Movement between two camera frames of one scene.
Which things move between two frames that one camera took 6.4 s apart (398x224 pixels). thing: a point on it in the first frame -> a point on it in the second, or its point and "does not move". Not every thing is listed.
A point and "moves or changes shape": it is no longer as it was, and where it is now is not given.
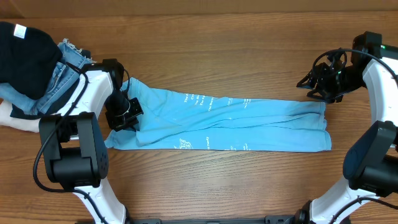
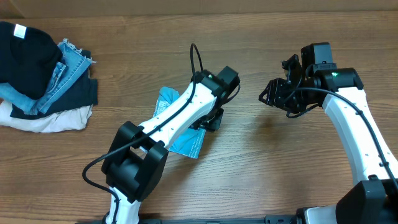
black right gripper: [318, 76] -> [276, 89]
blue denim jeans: [68, 75] does not move
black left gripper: [129, 123] -> [212, 124]
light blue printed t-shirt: [193, 122] moves or changes shape
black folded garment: [28, 58] does not move
